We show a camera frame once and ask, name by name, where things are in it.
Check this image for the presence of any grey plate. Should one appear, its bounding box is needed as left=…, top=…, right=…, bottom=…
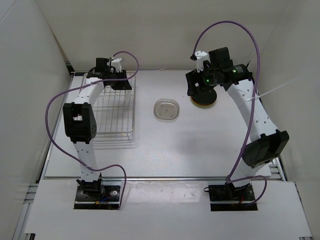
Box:
left=153, top=98, right=180, bottom=121

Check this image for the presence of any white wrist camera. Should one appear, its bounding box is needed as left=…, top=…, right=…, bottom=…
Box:
left=110, top=57, right=123, bottom=73
left=190, top=50, right=210, bottom=73

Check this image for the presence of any black plate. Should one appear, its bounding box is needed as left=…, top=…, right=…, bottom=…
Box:
left=190, top=89, right=217, bottom=107

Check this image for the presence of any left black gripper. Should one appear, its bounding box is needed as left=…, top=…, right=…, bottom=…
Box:
left=108, top=69, right=133, bottom=90

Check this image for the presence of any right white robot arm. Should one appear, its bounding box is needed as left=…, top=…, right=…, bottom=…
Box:
left=185, top=47, right=289, bottom=200

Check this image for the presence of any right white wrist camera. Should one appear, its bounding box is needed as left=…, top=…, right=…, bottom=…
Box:
left=190, top=50, right=210, bottom=73

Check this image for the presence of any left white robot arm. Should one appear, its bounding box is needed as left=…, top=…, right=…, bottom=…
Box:
left=62, top=57, right=132, bottom=201

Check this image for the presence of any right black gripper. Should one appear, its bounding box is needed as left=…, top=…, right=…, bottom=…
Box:
left=185, top=63, right=219, bottom=98

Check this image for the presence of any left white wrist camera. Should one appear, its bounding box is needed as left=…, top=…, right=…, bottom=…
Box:
left=110, top=57, right=123, bottom=73

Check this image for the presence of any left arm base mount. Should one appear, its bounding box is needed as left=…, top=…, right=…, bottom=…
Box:
left=73, top=179, right=121, bottom=210

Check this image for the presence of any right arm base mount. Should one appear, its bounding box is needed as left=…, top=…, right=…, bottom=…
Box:
left=203, top=183, right=258, bottom=212

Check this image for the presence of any metal wire dish rack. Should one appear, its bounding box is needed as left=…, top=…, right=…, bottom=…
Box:
left=92, top=77, right=136, bottom=144

